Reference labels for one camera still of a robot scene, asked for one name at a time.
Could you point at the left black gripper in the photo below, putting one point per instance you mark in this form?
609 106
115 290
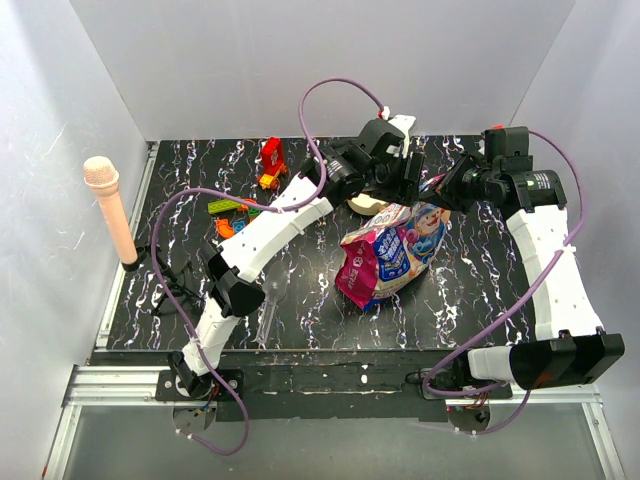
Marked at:
405 191

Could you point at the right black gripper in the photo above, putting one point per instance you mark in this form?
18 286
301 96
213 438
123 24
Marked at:
446 193

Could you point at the pink pet food bag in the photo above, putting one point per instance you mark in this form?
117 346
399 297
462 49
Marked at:
391 250

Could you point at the clear plastic scoop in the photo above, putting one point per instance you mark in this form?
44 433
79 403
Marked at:
274 287

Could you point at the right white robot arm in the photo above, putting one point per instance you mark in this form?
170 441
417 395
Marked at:
571 345

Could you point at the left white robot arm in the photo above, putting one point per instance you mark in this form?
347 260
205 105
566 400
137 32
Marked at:
236 263

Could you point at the cream double pet bowl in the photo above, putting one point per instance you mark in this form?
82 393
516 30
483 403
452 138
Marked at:
366 205

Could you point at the red toy block car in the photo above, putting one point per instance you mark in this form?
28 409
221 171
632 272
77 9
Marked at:
273 163

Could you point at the orange curved toy track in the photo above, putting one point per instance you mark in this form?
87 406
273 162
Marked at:
229 223

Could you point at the green toy brick plate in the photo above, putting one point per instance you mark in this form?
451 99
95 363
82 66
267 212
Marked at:
220 206

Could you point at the black microphone tripod stand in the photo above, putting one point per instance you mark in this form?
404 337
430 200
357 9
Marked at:
177 281

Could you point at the pink microphone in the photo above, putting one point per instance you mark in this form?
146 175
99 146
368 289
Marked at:
101 176

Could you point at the aluminium frame rail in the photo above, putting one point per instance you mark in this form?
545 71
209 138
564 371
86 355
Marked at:
109 386

